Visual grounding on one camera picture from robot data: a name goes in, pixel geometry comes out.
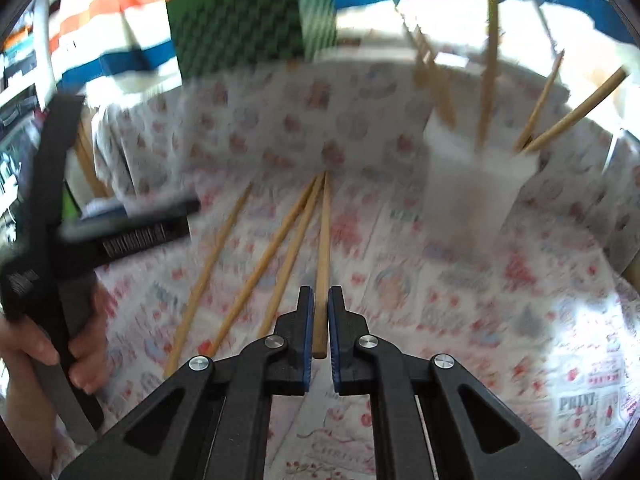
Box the strawberry printed tablecloth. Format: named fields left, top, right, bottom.
left=90, top=160, right=640, bottom=480

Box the wooden frame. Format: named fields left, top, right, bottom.
left=75, top=120, right=108, bottom=198

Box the bear printed cloth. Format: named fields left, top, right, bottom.
left=92, top=55, right=571, bottom=196

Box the translucent plastic cup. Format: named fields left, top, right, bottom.
left=425, top=115, right=541, bottom=261

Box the green checkered box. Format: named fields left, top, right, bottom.
left=166, top=0, right=338, bottom=78

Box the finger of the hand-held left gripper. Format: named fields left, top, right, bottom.
left=22, top=94, right=87, bottom=241
left=56, top=199, right=202, bottom=267

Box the person's left forearm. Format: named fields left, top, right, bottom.
left=0, top=357, right=56, bottom=478

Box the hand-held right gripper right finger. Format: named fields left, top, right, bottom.
left=327, top=286, right=583, bottom=480

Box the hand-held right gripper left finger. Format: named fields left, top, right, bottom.
left=59, top=286, right=316, bottom=480

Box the thick wooden chopstick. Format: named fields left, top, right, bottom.
left=475, top=0, right=502, bottom=153

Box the person's left hand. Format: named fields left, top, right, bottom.
left=0, top=282, right=112, bottom=395

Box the striped curtain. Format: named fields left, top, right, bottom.
left=30, top=0, right=626, bottom=96

